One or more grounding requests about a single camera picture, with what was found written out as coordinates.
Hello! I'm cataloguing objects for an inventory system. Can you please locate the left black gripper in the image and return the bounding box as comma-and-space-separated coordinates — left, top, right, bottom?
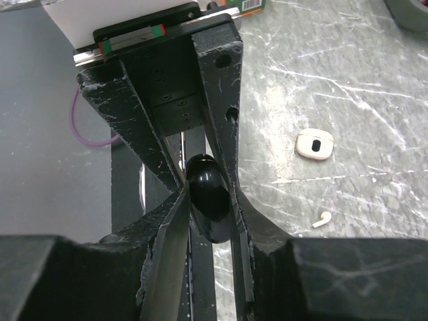
74, 1, 243, 191

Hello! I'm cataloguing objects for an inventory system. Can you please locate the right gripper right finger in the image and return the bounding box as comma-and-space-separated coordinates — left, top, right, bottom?
231, 190, 427, 320

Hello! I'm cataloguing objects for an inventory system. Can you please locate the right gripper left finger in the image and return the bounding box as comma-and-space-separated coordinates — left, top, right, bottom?
1, 186, 190, 320

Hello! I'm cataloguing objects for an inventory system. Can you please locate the black earbud charging case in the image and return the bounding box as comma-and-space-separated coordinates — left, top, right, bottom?
186, 154, 231, 243

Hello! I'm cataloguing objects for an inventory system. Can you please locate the beige earbud charging case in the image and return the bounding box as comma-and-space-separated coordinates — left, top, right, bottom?
296, 128, 334, 161

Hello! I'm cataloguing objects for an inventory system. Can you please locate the white earbud left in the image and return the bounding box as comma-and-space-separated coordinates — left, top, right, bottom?
312, 211, 332, 229

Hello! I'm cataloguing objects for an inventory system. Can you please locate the orange box upper left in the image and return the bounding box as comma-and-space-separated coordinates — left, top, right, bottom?
220, 0, 266, 16

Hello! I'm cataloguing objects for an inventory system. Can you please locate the dark green fruit tray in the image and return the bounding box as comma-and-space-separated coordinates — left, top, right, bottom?
384, 0, 427, 32

